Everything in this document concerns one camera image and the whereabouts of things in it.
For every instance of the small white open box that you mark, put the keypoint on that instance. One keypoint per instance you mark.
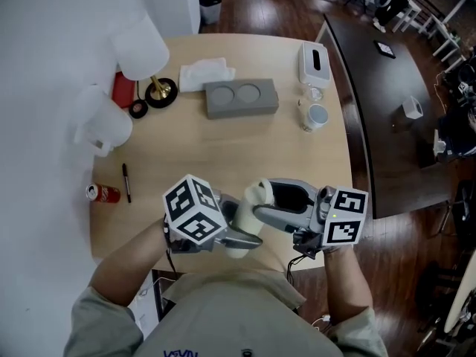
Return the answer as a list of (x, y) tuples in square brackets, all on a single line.
[(413, 108)]

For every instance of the round white table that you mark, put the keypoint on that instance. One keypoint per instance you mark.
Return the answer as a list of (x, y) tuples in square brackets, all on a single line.
[(463, 296)]

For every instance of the dark brown table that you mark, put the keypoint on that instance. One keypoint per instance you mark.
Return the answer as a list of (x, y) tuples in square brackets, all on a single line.
[(390, 154)]

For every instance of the white trash bin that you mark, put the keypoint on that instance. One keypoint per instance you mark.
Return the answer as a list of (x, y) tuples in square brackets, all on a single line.
[(210, 9)]

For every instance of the red drink can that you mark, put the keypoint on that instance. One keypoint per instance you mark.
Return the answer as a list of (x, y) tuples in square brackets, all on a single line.
[(108, 193)]

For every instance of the white plastic bottle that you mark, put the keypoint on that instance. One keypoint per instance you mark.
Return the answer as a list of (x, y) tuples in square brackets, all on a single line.
[(245, 219)]

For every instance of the white tissue box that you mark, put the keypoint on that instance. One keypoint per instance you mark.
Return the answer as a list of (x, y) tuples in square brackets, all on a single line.
[(313, 63)]

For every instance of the white mug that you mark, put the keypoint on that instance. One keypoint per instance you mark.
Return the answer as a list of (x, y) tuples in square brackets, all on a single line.
[(316, 117)]

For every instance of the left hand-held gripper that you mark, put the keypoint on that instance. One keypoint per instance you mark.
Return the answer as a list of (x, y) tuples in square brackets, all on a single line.
[(193, 210)]

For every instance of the person's beige shirt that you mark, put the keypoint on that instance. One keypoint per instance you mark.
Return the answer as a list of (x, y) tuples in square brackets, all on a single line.
[(230, 318)]

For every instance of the white cloth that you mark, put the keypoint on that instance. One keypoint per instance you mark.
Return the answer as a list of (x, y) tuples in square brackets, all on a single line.
[(204, 73)]

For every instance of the person's left forearm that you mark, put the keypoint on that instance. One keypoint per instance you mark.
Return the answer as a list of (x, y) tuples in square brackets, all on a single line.
[(130, 266)]

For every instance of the grey two-hole holder block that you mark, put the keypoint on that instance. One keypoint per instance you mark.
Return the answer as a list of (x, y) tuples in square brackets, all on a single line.
[(241, 108)]

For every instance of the black pen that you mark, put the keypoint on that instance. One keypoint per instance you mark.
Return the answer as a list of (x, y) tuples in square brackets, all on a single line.
[(126, 182)]

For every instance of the person's right forearm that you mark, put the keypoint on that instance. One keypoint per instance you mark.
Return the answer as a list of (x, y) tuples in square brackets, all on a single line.
[(347, 285)]

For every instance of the black framed tablet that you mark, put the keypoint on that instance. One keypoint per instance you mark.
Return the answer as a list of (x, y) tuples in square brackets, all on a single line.
[(384, 49)]

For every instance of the clear glass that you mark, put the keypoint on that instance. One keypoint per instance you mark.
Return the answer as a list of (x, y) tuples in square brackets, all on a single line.
[(314, 93)]

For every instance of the white shade brass table lamp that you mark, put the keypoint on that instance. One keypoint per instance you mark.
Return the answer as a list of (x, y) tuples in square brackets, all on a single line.
[(139, 48)]

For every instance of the white plastic jug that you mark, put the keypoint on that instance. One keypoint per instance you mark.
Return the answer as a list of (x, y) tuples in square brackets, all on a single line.
[(106, 123)]

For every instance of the black tape roll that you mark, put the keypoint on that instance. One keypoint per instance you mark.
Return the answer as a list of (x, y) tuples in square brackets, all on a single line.
[(138, 109)]

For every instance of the red box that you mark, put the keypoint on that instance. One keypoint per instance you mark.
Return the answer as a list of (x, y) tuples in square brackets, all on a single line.
[(122, 89)]

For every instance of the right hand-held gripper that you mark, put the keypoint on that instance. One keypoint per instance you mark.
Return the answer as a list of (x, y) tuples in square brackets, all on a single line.
[(342, 218)]

